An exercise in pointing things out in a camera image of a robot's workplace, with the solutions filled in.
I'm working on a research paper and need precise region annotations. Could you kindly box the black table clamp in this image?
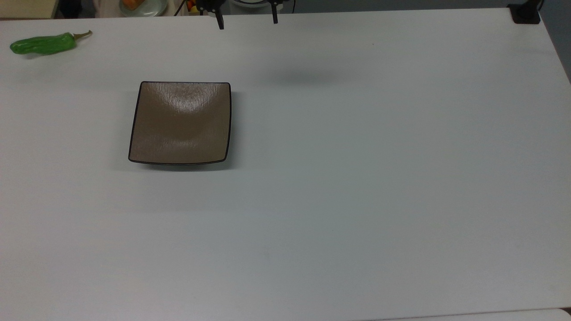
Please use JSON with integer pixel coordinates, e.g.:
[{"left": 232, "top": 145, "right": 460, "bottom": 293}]
[{"left": 508, "top": 0, "right": 545, "bottom": 25}]

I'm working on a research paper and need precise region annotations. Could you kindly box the green chili pepper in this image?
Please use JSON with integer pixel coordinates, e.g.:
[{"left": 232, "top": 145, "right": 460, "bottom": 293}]
[{"left": 10, "top": 30, "right": 93, "bottom": 56}]

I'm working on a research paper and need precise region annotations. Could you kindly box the beige wooden board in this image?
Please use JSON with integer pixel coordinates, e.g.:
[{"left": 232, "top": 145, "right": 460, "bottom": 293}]
[{"left": 0, "top": 0, "right": 59, "bottom": 20}]

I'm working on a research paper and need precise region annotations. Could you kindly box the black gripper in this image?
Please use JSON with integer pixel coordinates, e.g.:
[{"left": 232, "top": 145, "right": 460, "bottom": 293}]
[{"left": 196, "top": 0, "right": 284, "bottom": 31}]

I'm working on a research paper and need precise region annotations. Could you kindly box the square brown ceramic plate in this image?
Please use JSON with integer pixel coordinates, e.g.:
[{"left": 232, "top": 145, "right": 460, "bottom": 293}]
[{"left": 128, "top": 81, "right": 232, "bottom": 166}]

